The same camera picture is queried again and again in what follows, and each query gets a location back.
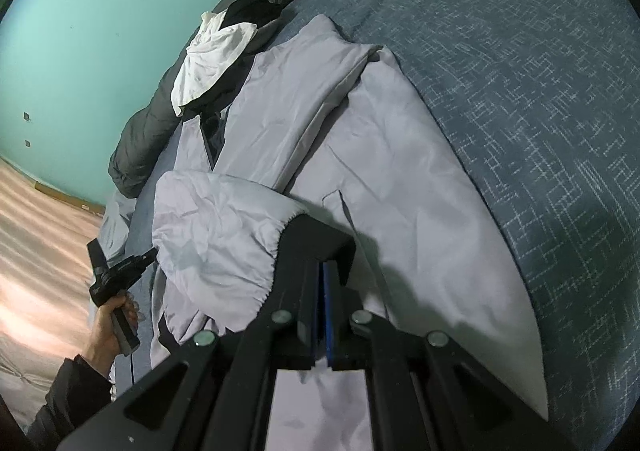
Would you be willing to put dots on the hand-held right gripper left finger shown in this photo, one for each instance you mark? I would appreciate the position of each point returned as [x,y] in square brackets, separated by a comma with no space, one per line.
[300,331]

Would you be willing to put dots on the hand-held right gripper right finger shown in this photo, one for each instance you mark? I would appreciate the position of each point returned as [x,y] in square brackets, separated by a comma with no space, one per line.
[328,321]

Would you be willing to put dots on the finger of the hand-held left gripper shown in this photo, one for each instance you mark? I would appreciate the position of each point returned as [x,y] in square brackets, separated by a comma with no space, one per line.
[146,258]

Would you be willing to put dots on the grey jacket with black lining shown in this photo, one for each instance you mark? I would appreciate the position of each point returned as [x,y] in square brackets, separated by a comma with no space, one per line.
[390,171]

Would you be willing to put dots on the person's left forearm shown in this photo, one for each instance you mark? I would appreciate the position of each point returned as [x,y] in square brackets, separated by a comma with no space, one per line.
[70,396]

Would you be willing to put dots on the person's left hand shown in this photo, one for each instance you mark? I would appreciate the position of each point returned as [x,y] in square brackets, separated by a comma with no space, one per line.
[102,336]

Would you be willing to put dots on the light grey bed sheet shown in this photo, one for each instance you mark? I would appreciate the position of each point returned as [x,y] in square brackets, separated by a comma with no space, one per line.
[117,231]

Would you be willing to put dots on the pink curtain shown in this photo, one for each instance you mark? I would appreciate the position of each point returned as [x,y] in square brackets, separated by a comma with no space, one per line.
[45,256]

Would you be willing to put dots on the dark grey rolled duvet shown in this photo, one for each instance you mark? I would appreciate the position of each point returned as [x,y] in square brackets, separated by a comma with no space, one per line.
[150,141]

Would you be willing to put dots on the white and black garment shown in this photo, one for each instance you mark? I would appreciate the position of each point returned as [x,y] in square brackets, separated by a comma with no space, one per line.
[250,11]

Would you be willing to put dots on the bed with blue sheet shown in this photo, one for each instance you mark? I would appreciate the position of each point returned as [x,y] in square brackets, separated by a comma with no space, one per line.
[525,81]

